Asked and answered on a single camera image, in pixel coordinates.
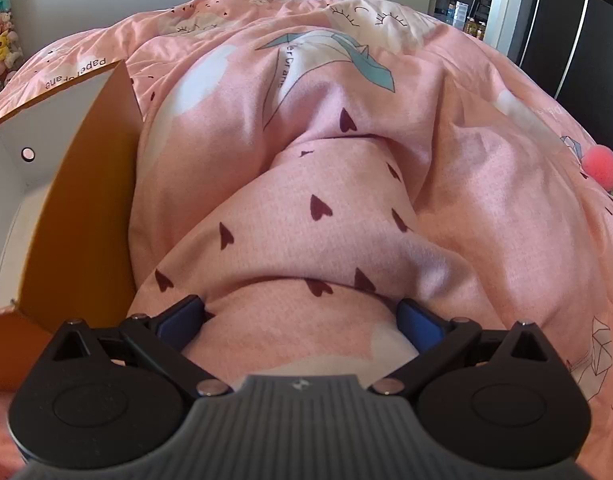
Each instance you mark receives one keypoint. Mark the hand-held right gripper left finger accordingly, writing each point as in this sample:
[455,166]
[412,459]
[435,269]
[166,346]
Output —
[179,321]

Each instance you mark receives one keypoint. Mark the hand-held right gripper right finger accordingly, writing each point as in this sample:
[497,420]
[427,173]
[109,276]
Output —
[419,327]

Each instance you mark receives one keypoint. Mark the orange cardboard box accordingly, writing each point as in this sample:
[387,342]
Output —
[76,210]

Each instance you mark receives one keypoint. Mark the pink printed blanket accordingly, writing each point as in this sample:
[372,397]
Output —
[336,185]

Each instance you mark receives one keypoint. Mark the pink plush ball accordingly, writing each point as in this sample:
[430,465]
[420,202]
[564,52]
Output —
[602,162]

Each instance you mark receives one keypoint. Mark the black wardrobe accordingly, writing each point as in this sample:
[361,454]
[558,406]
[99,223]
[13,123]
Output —
[586,20]

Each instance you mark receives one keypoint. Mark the white door frame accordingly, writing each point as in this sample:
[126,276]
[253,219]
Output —
[508,0]

